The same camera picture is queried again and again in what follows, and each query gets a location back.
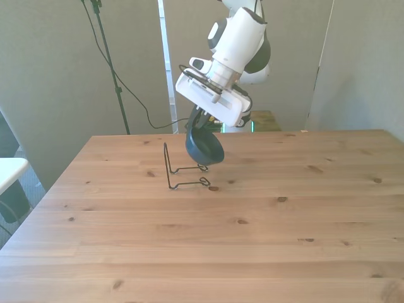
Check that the black camera stand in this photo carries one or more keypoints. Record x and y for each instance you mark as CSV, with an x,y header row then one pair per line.
x,y
109,57

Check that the black bin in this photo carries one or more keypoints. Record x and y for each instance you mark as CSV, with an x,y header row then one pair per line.
x,y
14,202

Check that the robot base with green lights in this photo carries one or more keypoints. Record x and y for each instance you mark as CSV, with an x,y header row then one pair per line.
x,y
235,126

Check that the white side table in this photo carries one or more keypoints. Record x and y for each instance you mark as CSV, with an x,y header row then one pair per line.
x,y
11,172

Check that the blue bowl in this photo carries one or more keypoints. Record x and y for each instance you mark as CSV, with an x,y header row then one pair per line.
x,y
205,148

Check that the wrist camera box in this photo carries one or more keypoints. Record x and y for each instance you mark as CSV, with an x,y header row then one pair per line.
x,y
197,86

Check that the white partition post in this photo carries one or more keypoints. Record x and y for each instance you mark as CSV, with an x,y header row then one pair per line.
x,y
167,63

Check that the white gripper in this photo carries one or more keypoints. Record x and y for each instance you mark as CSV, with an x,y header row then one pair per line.
x,y
232,109

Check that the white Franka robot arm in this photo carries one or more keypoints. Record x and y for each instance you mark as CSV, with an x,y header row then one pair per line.
x,y
236,38

